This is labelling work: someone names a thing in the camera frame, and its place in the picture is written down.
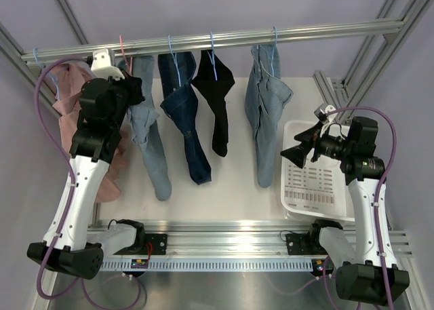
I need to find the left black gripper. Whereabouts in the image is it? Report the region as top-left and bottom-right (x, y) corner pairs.
(102, 67), (146, 130)

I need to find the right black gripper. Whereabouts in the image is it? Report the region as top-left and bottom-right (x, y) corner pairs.
(281, 120), (354, 169)

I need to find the pink wire hanger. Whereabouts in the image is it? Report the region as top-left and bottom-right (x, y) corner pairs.
(119, 35), (133, 75)

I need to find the light blue denim skirt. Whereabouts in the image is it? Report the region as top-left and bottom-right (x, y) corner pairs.
(127, 56), (172, 201)

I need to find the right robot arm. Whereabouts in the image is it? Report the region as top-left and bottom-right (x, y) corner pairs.
(280, 117), (410, 307)

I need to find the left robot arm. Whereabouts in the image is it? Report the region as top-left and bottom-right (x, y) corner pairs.
(27, 76), (146, 279)

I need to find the dark blue denim skirt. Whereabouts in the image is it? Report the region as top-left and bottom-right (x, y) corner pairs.
(157, 52), (212, 185)

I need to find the blue hanger of pink dress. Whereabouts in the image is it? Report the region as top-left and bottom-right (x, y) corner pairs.
(33, 47), (60, 100)

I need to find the blue hanger of pale denim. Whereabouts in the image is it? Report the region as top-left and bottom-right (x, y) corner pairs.
(258, 26), (281, 79)

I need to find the white plastic basket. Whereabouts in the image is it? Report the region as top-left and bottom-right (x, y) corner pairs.
(280, 119), (357, 222)

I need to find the pink ruffled dress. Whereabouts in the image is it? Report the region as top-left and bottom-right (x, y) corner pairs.
(52, 63), (129, 203)

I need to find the pale blue denim garment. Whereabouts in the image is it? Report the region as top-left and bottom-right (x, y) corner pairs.
(244, 45), (293, 188)

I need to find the black garment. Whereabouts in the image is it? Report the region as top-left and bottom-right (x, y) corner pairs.
(192, 50), (235, 157)

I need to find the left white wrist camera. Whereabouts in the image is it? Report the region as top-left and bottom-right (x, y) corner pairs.
(91, 48), (125, 81)

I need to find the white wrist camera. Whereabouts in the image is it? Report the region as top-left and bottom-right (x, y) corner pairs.
(91, 48), (125, 81)
(314, 103), (336, 125)

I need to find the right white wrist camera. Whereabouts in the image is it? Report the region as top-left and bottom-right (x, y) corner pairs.
(314, 103), (336, 125)

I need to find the light blue wire hanger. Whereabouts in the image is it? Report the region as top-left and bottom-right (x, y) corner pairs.
(167, 35), (182, 87)

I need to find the aluminium frame right post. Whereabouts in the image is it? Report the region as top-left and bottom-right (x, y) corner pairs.
(313, 0), (433, 108)

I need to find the aluminium frame post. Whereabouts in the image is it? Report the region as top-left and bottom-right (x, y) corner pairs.
(0, 0), (91, 119)
(313, 0), (433, 108)

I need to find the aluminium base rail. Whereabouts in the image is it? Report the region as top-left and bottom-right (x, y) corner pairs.
(86, 220), (413, 258)

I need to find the aluminium frame left post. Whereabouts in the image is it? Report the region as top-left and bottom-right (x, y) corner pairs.
(0, 0), (91, 119)

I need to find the aluminium hanging rail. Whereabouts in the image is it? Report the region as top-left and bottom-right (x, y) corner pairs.
(21, 18), (404, 67)

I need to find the white slotted cable duct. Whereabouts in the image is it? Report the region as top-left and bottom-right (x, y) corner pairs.
(100, 258), (313, 272)

